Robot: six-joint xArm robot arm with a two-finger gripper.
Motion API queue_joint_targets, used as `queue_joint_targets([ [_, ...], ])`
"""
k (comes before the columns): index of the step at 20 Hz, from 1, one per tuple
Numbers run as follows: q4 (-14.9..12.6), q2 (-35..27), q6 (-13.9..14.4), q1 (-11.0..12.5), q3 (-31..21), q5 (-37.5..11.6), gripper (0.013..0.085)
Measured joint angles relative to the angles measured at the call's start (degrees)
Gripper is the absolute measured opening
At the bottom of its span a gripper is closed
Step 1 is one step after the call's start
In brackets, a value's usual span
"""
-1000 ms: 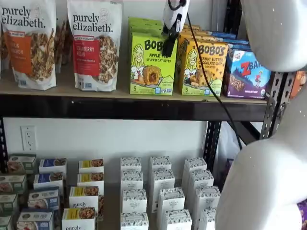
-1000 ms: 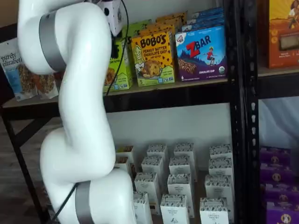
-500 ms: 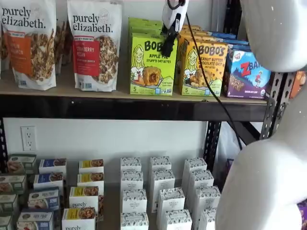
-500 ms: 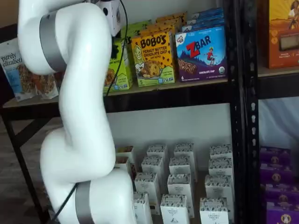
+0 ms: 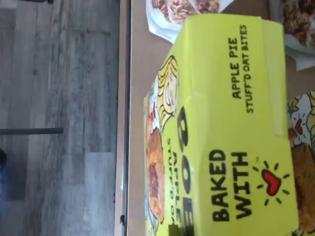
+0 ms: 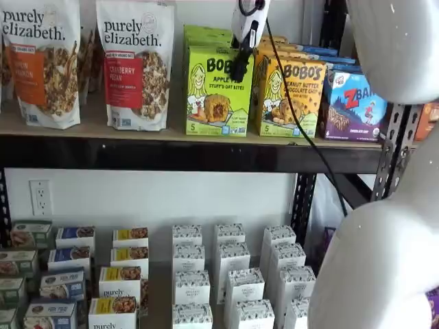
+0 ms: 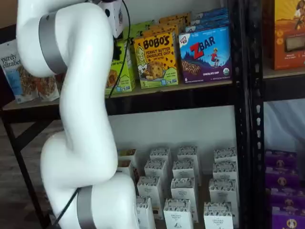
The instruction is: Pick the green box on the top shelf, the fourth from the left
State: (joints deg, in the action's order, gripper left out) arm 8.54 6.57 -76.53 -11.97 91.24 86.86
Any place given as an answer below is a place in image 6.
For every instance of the purple package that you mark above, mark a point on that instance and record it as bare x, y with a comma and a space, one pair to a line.
433, 308

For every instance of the orange Bobo's peanut butter box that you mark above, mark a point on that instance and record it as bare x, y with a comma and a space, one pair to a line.
274, 39
271, 51
291, 103

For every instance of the wooden shelf board with boxes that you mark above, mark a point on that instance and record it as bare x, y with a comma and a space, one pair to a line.
159, 294

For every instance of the perforated black shelf post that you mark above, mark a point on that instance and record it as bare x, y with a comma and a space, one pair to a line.
303, 205

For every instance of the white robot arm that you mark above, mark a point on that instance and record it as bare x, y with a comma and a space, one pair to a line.
377, 260

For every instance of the green granola box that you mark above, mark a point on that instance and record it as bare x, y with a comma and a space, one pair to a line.
7, 318
19, 264
31, 234
12, 291

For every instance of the green Bobo's apple pie box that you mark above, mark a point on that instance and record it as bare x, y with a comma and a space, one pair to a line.
202, 30
209, 103
205, 41

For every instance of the granola bag orange label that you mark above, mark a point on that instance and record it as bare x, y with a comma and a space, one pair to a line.
41, 85

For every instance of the white granola bag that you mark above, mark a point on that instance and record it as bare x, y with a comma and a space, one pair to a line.
3, 79
90, 61

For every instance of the black metal shelf beam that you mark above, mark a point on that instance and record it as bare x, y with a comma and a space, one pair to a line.
171, 154

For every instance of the blue granola box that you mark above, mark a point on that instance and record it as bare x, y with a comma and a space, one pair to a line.
61, 284
49, 315
75, 236
68, 257

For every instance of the granola bag red label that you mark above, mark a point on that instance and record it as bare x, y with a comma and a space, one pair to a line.
137, 85

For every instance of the orange snack box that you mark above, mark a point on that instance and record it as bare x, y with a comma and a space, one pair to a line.
428, 120

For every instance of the white floral print box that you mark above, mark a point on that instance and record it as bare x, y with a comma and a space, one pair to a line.
192, 317
279, 234
192, 288
243, 288
296, 315
288, 255
233, 257
295, 284
188, 257
252, 315
187, 234
229, 233

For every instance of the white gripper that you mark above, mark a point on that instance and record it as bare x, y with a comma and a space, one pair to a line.
247, 20

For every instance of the wooden shelf board with bags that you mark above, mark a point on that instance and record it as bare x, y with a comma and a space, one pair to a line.
92, 123

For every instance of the perforated grey shelf post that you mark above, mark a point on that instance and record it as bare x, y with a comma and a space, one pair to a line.
387, 171

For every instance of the purple box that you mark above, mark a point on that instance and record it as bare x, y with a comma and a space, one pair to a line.
328, 240

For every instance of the white wall outlet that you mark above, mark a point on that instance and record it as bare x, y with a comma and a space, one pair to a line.
41, 197

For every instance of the blue ZBar box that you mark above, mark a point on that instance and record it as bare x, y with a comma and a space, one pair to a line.
339, 60
319, 50
344, 68
350, 106

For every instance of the black diagonal shelf brace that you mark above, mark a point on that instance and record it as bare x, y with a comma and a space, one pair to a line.
356, 188

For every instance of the yellow granola box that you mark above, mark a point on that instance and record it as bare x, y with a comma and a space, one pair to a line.
130, 236
113, 313
129, 255
120, 282

